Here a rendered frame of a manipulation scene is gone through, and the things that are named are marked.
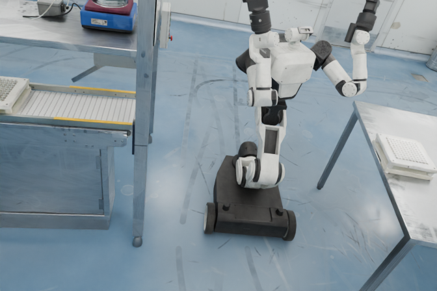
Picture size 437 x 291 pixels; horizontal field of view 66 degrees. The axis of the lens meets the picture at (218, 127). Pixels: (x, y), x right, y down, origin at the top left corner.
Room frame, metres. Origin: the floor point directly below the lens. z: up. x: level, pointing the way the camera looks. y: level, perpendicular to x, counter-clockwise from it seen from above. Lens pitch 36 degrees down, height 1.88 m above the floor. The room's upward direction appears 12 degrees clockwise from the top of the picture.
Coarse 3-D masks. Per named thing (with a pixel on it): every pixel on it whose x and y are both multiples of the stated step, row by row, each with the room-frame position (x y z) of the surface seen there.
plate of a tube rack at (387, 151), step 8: (384, 136) 1.57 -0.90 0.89; (392, 136) 1.58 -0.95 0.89; (384, 144) 1.49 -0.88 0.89; (384, 152) 1.44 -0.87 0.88; (392, 152) 1.44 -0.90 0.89; (424, 152) 1.50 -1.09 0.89; (392, 160) 1.36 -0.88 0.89; (400, 160) 1.38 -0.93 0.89; (408, 160) 1.39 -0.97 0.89; (416, 168) 1.35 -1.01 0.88; (424, 168) 1.36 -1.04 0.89; (432, 168) 1.37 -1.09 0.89
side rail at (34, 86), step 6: (30, 84) 1.37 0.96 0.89; (36, 84) 1.37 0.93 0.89; (42, 84) 1.38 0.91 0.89; (48, 84) 1.39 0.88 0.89; (54, 84) 1.40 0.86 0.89; (48, 90) 1.39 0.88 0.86; (54, 90) 1.39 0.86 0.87; (60, 90) 1.40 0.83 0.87; (66, 90) 1.40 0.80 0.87; (72, 90) 1.41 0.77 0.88; (78, 90) 1.42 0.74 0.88; (84, 90) 1.42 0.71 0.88; (90, 90) 1.43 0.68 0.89; (96, 90) 1.44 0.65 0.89; (102, 90) 1.44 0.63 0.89; (114, 96) 1.46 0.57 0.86; (120, 96) 1.46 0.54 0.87; (126, 96) 1.47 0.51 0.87; (132, 96) 1.47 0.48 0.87
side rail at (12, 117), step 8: (0, 120) 1.10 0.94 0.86; (8, 120) 1.10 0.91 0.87; (16, 120) 1.11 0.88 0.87; (24, 120) 1.12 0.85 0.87; (32, 120) 1.12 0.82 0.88; (40, 120) 1.13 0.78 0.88; (48, 120) 1.14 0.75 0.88; (56, 120) 1.15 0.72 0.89; (64, 120) 1.15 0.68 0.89; (112, 128) 1.20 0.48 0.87; (120, 128) 1.20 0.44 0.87; (128, 128) 1.21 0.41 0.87
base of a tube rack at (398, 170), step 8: (376, 144) 1.54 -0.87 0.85; (384, 160) 1.41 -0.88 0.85; (384, 168) 1.37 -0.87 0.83; (392, 168) 1.36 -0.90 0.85; (400, 168) 1.37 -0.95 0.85; (408, 168) 1.39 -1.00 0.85; (408, 176) 1.35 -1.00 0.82; (416, 176) 1.36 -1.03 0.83; (424, 176) 1.36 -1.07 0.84; (432, 176) 1.37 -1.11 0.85
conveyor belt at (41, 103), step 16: (32, 96) 1.32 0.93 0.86; (48, 96) 1.34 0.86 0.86; (64, 96) 1.37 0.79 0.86; (80, 96) 1.40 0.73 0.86; (96, 96) 1.43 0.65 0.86; (32, 112) 1.20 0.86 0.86; (48, 112) 1.22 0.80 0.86; (64, 112) 1.25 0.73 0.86; (80, 112) 1.27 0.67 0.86; (96, 112) 1.30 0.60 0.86; (112, 112) 1.32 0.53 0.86; (128, 112) 1.35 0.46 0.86
